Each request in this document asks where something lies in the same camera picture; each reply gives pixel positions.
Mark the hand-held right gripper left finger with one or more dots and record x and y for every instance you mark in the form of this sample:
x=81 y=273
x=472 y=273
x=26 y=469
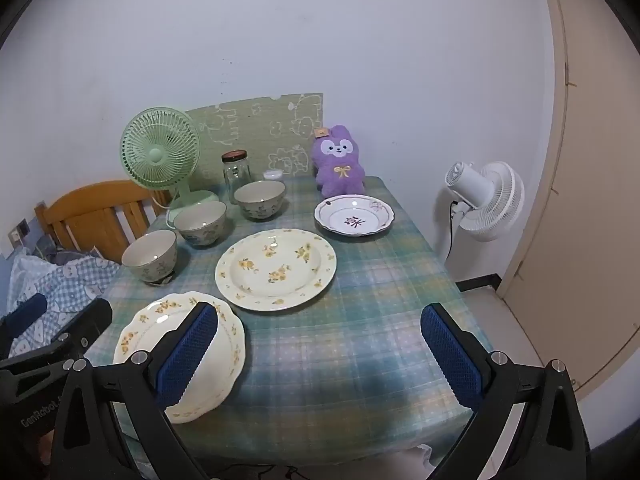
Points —
x=185 y=355

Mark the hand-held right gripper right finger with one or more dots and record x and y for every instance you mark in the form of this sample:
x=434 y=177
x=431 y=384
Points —
x=450 y=360

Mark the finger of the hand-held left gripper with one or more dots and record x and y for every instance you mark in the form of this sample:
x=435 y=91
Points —
x=27 y=308
x=90 y=317

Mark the scalloped yellow floral plate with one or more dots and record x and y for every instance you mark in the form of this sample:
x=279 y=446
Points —
x=150 y=330

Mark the beige floral ceramic bowl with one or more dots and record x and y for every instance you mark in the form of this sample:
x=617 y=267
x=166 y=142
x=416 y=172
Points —
x=260 y=207
x=200 y=232
x=150 y=265

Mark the large round yellow floral plate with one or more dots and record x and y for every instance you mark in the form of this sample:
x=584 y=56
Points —
x=275 y=270

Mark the white plate with red pattern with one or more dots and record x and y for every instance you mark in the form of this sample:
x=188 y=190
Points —
x=352 y=217

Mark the blue checkered blanket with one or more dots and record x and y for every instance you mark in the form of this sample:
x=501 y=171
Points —
x=75 y=280

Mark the green plaid tablecloth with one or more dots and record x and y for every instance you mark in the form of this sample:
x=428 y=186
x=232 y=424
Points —
x=350 y=335

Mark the wooden bed headboard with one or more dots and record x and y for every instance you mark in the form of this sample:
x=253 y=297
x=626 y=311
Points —
x=85 y=205

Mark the white standing fan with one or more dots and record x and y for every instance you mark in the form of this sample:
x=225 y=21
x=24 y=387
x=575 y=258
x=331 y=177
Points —
x=492 y=200

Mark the green desk fan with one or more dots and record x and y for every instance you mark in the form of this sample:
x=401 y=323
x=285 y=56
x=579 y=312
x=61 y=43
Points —
x=155 y=152

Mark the glass jar with brown lid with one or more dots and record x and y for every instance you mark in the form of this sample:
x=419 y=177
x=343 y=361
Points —
x=236 y=175

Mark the small white lidded container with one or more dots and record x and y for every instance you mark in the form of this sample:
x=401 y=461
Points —
x=274 y=175

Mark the beige door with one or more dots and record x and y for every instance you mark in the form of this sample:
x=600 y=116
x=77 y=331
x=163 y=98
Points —
x=590 y=210

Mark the purple plush bunny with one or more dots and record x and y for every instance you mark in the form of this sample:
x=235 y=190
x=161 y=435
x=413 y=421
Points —
x=340 y=170

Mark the green printed mat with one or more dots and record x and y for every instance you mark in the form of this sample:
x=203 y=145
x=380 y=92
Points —
x=250 y=125

